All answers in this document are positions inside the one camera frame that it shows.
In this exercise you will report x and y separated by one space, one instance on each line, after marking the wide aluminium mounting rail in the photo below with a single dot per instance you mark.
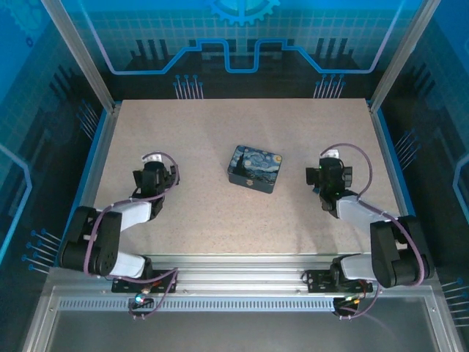
238 273

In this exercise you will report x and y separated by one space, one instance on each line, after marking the aluminium frame post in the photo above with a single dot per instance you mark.
401 55
83 55

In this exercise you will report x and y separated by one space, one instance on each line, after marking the aluminium side rail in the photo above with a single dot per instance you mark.
103 146
385 146

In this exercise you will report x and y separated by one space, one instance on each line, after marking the small key with blue head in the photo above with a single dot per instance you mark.
314 190

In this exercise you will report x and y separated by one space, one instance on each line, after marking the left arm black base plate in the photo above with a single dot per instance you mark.
165 284

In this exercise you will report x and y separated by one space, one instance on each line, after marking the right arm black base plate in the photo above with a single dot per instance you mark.
317 282

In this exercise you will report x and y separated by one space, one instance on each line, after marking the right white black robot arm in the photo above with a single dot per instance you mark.
359 212

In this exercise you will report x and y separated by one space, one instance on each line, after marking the starry night painted tin box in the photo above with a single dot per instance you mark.
256 165

